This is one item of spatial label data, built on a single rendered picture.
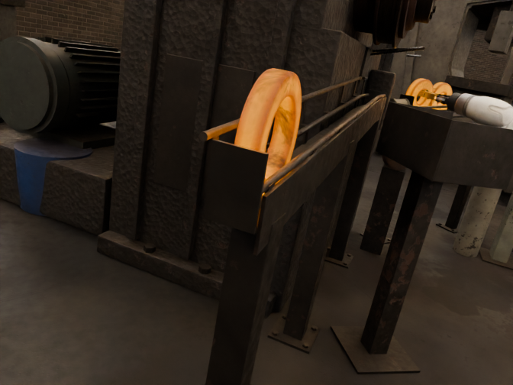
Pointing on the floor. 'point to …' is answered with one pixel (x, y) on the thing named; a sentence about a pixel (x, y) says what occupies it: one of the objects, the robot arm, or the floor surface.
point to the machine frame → (135, 61)
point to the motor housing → (382, 206)
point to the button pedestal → (501, 241)
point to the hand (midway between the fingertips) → (420, 92)
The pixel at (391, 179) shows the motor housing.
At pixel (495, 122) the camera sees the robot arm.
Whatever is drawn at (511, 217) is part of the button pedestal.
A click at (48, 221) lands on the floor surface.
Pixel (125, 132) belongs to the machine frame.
